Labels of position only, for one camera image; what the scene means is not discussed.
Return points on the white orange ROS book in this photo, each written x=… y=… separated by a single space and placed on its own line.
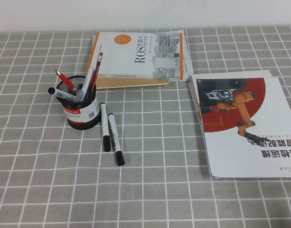
x=126 y=59

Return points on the clear gel pen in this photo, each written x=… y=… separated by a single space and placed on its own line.
x=86 y=82

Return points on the red ballpoint pen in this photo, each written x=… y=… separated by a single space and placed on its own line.
x=65 y=80

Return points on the white brochure underneath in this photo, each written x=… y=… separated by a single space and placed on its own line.
x=231 y=74

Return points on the white marker black cap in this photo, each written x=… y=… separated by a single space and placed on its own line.
x=104 y=118
x=114 y=133

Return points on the red ink gel pen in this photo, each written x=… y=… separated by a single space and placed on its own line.
x=92 y=75

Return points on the black mesh pen holder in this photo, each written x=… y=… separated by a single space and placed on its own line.
x=79 y=118

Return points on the white marker with barcode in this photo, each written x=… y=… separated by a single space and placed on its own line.
x=62 y=94

